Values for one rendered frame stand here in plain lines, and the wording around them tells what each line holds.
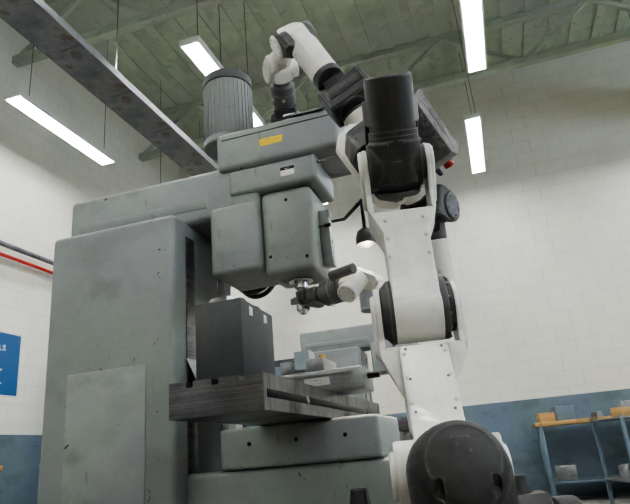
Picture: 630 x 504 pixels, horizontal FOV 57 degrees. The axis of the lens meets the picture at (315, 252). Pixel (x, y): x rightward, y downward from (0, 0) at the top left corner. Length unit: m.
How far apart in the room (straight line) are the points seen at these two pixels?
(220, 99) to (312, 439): 1.33
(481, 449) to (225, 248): 1.38
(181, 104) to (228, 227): 7.81
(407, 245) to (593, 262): 7.51
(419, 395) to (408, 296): 0.21
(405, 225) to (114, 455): 1.18
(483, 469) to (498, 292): 7.77
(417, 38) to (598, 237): 3.75
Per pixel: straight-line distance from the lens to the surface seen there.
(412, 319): 1.27
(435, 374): 1.24
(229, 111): 2.35
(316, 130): 2.10
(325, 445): 1.78
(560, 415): 7.86
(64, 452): 2.13
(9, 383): 6.93
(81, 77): 4.93
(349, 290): 1.83
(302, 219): 2.01
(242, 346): 1.37
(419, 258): 1.32
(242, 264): 2.02
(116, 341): 2.07
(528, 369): 8.43
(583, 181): 9.17
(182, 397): 1.38
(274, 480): 1.85
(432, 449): 0.88
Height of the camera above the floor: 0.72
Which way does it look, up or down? 19 degrees up
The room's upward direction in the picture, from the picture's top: 5 degrees counter-clockwise
